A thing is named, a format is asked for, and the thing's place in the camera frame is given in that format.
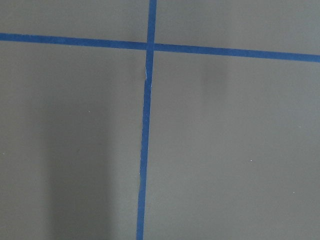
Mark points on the blue tape line vertical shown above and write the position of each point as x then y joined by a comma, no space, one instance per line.
147,96

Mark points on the blue tape line horizontal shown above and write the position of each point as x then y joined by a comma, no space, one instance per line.
132,45

